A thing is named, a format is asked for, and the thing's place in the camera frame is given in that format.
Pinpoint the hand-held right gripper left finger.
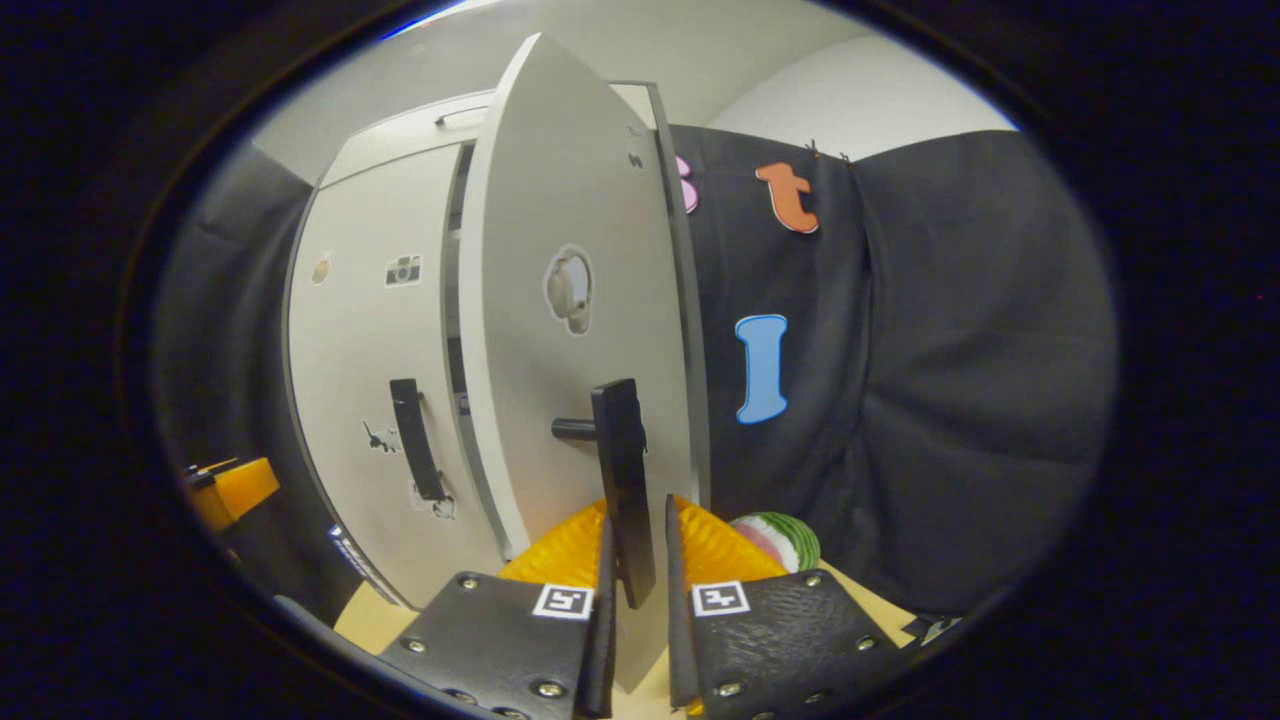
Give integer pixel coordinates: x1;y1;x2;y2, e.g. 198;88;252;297
380;495;618;720

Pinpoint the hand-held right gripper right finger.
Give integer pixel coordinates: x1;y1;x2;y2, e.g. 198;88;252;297
665;493;916;720

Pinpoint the white cabinet door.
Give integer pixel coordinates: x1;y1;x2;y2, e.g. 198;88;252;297
285;140;506;609
458;32;711;696

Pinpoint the black door handle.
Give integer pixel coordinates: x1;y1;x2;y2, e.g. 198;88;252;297
552;378;658;609
389;378;449;503

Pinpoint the white double-door shoe cabinet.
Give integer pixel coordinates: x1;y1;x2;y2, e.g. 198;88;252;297
283;80;713;611

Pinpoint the white cabinet drawer front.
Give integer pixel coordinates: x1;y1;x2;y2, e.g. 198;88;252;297
318;85;656;191

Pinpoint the watermelon slice toy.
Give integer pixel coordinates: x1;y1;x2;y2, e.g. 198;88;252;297
730;512;823;573

